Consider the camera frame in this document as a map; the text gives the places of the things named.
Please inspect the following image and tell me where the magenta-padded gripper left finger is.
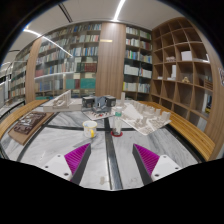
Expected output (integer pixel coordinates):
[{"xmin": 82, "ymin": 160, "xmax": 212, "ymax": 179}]
[{"xmin": 42, "ymin": 142, "xmax": 92, "ymax": 187}]

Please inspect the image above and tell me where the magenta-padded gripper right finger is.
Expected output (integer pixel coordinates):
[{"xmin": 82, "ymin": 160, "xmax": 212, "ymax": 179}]
[{"xmin": 131, "ymin": 143, "xmax": 183, "ymax": 187}]

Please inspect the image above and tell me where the clear green-labelled drink bottle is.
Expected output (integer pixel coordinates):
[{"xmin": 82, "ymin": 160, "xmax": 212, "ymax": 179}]
[{"xmin": 112, "ymin": 106, "xmax": 124, "ymax": 137}]

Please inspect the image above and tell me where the flat round red coaster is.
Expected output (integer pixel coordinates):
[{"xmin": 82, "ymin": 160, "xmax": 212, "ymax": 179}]
[{"xmin": 110, "ymin": 130, "xmax": 124, "ymax": 139}]

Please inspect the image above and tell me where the white city block model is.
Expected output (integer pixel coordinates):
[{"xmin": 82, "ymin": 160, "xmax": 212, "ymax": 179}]
[{"xmin": 111, "ymin": 92, "xmax": 173, "ymax": 136}]

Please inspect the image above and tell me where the curved wooden bench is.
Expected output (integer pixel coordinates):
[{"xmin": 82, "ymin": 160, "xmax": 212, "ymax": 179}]
[
  {"xmin": 139, "ymin": 100, "xmax": 216, "ymax": 162},
  {"xmin": 0, "ymin": 98, "xmax": 50, "ymax": 141}
]

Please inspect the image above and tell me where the white building model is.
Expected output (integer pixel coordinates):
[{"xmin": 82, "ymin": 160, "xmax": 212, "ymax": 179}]
[{"xmin": 42, "ymin": 89, "xmax": 83, "ymax": 113}]

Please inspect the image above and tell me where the brown relief model on board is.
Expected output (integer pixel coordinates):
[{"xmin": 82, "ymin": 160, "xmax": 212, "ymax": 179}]
[{"xmin": 7, "ymin": 110, "xmax": 55, "ymax": 147}]

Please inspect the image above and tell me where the dark grey house model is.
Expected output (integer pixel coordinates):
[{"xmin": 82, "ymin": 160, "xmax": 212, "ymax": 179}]
[{"xmin": 81, "ymin": 94, "xmax": 117, "ymax": 121}]

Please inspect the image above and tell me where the wooden cubby shelf unit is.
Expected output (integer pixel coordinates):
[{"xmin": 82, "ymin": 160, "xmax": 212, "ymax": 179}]
[{"xmin": 151, "ymin": 16, "xmax": 224, "ymax": 135}]

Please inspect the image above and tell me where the narrow bookshelf full of books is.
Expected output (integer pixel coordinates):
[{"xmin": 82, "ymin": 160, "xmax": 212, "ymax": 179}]
[{"xmin": 122, "ymin": 25, "xmax": 154, "ymax": 102}]

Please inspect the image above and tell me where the wide bookshelf full of books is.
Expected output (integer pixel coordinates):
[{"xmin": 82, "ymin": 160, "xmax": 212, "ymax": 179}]
[{"xmin": 6, "ymin": 22, "xmax": 103, "ymax": 102}]

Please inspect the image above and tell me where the ceiling light strip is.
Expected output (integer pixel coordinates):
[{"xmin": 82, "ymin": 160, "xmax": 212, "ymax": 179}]
[{"xmin": 112, "ymin": 0, "xmax": 127, "ymax": 23}]

